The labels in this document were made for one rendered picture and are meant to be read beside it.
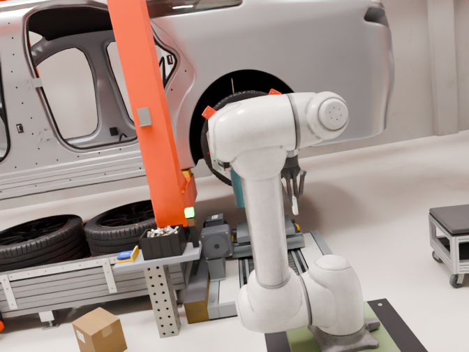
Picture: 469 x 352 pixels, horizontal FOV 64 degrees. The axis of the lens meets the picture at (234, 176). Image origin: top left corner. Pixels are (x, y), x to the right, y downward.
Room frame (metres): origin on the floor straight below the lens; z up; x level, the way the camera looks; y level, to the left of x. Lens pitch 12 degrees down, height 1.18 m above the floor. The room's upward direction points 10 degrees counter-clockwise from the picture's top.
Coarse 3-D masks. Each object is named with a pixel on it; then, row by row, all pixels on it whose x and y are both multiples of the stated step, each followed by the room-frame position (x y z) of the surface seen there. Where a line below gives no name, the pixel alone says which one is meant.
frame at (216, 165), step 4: (228, 104) 2.37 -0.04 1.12; (208, 132) 2.37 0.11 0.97; (208, 136) 2.37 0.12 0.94; (208, 140) 2.37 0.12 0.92; (208, 144) 2.37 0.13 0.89; (212, 156) 2.37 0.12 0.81; (212, 160) 2.37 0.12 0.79; (216, 160) 2.37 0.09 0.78; (212, 164) 2.37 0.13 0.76; (216, 164) 2.37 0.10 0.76; (220, 164) 2.41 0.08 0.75; (216, 168) 2.37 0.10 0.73; (220, 172) 2.37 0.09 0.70; (224, 172) 2.37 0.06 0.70; (228, 172) 2.37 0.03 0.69; (228, 176) 2.37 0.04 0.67
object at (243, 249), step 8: (296, 224) 2.58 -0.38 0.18; (232, 232) 2.66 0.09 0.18; (296, 232) 2.45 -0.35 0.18; (232, 240) 2.53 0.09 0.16; (288, 240) 2.38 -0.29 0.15; (296, 240) 2.38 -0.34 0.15; (240, 248) 2.39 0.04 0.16; (248, 248) 2.39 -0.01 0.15; (288, 248) 2.38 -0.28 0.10; (232, 256) 2.39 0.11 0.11; (240, 256) 2.39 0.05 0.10
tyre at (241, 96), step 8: (232, 96) 2.45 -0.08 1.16; (240, 96) 2.45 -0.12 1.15; (248, 96) 2.44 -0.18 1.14; (256, 96) 2.44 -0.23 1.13; (216, 104) 2.46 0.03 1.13; (224, 104) 2.45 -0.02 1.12; (208, 120) 2.45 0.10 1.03; (208, 128) 2.45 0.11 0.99; (208, 152) 2.45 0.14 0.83; (208, 160) 2.45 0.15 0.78; (216, 176) 2.46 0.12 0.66; (224, 176) 2.45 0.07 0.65
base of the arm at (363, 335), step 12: (372, 324) 1.08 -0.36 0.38; (324, 336) 1.04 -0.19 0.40; (336, 336) 1.01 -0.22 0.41; (348, 336) 1.01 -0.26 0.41; (360, 336) 1.02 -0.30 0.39; (372, 336) 1.04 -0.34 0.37; (324, 348) 1.02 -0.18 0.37; (336, 348) 1.00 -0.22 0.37; (348, 348) 1.00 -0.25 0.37; (360, 348) 1.00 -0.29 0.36; (372, 348) 1.00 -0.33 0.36
